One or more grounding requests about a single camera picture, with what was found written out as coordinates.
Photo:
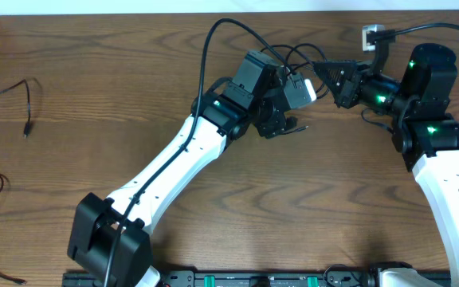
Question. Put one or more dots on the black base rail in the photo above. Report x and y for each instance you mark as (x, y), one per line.
(335, 275)

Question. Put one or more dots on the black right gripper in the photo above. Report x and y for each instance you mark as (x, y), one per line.
(353, 77)

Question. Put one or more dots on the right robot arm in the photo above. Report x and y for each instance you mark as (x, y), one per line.
(422, 130)

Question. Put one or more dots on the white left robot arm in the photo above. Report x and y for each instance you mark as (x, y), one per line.
(111, 237)

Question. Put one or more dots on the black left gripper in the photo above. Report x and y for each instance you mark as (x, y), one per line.
(275, 126)

